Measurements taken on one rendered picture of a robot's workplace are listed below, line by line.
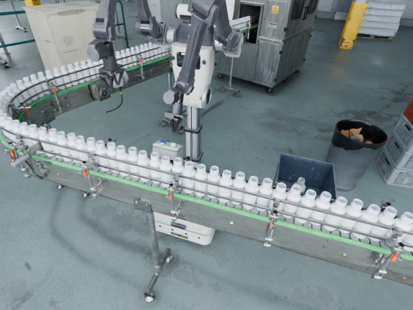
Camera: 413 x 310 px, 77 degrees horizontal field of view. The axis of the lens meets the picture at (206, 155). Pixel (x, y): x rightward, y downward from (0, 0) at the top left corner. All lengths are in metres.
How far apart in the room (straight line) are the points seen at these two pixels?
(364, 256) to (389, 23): 9.44
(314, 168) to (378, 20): 8.84
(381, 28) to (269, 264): 9.06
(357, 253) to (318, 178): 0.60
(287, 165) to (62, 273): 1.80
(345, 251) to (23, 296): 2.06
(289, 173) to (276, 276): 0.85
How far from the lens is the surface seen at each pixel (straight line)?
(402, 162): 3.30
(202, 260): 2.21
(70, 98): 2.49
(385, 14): 10.33
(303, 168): 1.73
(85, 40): 5.19
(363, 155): 2.78
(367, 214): 1.21
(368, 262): 1.38
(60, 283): 2.33
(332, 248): 1.31
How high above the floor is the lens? 1.91
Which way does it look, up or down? 38 degrees down
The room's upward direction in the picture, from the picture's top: 3 degrees clockwise
